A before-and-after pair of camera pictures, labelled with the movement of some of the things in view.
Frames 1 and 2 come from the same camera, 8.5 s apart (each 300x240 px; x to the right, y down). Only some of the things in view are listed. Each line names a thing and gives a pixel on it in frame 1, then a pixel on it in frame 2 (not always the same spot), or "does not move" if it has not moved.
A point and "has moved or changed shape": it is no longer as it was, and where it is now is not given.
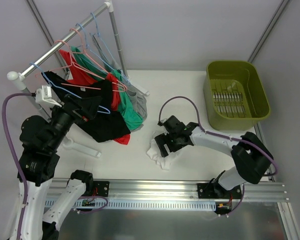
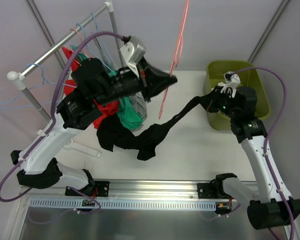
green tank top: (132, 115) does not move
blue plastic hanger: (32, 63) to (44, 82)
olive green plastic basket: (234, 95) does not move
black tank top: (106, 125) has moved or changed shape
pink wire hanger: (75, 65) to (177, 51)
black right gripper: (165, 141) to (213, 101)
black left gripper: (71, 105) to (144, 81)
